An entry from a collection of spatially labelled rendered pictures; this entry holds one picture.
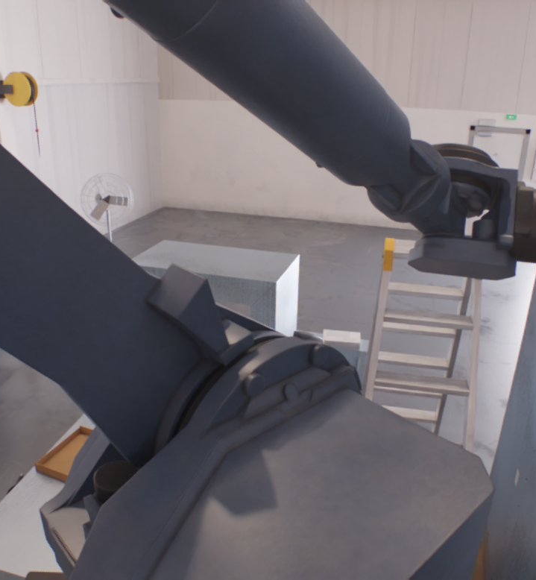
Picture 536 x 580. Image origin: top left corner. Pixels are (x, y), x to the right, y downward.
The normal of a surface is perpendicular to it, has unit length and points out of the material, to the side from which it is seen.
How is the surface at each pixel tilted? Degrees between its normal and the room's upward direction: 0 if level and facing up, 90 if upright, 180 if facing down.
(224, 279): 90
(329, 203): 90
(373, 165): 122
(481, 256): 56
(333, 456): 0
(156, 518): 25
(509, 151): 90
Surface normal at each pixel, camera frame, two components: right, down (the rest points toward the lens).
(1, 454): 0.02, -0.93
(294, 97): 0.25, 0.83
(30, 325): 0.59, 0.18
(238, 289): -0.29, 0.35
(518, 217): -0.23, -0.23
